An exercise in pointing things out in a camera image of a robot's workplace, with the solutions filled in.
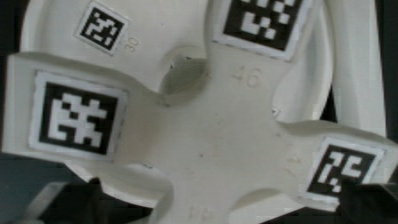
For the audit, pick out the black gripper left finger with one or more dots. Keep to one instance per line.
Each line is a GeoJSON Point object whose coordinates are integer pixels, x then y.
{"type": "Point", "coordinates": [77, 204]}

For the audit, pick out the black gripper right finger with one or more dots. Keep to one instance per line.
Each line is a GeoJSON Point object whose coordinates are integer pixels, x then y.
{"type": "Point", "coordinates": [369, 203]}

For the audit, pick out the white cross table base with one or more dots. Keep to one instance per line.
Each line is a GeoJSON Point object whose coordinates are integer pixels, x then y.
{"type": "Point", "coordinates": [191, 152]}

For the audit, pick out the white cylindrical table leg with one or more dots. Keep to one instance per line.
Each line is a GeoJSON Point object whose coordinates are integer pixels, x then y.
{"type": "Point", "coordinates": [184, 74]}

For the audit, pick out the white round table top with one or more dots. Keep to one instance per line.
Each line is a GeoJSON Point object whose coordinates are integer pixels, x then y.
{"type": "Point", "coordinates": [129, 34]}

